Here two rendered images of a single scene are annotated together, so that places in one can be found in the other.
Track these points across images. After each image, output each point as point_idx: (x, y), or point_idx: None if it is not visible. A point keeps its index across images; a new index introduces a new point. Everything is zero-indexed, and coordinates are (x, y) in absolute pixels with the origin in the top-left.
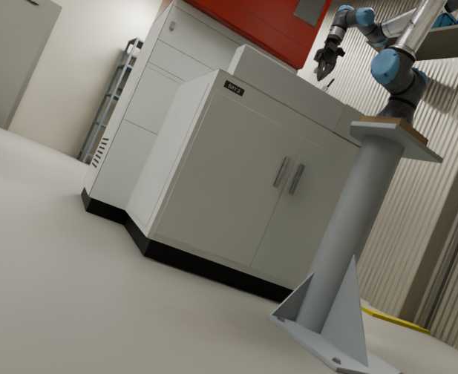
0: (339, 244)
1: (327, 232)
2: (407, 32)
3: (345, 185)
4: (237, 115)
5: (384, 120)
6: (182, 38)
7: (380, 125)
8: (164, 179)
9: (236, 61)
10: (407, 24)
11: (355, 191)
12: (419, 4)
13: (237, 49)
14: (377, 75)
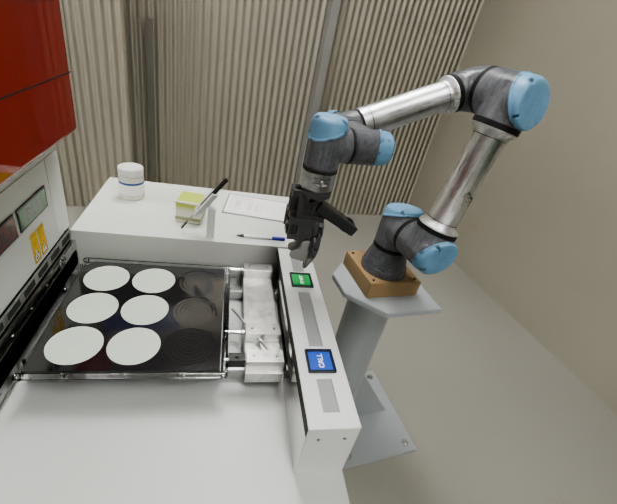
0: (361, 381)
1: (348, 382)
2: (464, 211)
3: (357, 345)
4: None
5: (402, 286)
6: None
7: (424, 312)
8: None
9: (339, 453)
10: (465, 200)
11: (373, 347)
12: (480, 166)
13: (312, 432)
14: (431, 273)
